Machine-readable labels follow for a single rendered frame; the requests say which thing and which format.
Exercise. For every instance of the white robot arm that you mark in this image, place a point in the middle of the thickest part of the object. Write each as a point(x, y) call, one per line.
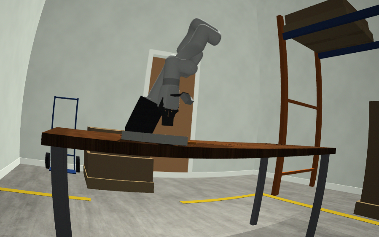
point(189, 54)

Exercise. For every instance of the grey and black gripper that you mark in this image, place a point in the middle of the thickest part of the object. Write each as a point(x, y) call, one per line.
point(168, 103)

